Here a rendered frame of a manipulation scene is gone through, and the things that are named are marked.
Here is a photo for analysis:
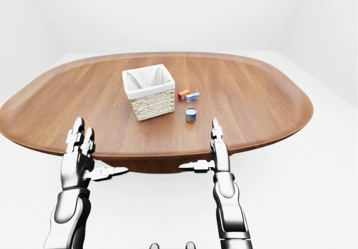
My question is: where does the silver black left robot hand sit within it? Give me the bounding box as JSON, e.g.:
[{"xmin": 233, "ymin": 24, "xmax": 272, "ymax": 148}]
[{"xmin": 60, "ymin": 116, "xmax": 130, "ymax": 191}]

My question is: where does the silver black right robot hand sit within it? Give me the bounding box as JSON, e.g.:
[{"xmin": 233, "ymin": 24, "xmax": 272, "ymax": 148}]
[{"xmin": 178, "ymin": 117, "xmax": 232, "ymax": 177}]

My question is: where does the blue yellow soup tin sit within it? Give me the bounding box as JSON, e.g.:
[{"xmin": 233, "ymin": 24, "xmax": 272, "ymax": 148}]
[{"xmin": 185, "ymin": 106, "xmax": 197, "ymax": 124}]

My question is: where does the white-lined woven wicker basket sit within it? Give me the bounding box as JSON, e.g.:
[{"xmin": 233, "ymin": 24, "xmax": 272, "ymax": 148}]
[{"xmin": 121, "ymin": 63, "xmax": 176, "ymax": 122}]

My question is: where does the blue white food box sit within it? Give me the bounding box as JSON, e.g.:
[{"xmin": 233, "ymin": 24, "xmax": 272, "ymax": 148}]
[{"xmin": 185, "ymin": 92, "xmax": 201, "ymax": 104}]

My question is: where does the orange red food box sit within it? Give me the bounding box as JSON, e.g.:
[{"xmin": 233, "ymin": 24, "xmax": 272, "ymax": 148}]
[{"xmin": 177, "ymin": 89, "xmax": 191, "ymax": 102}]

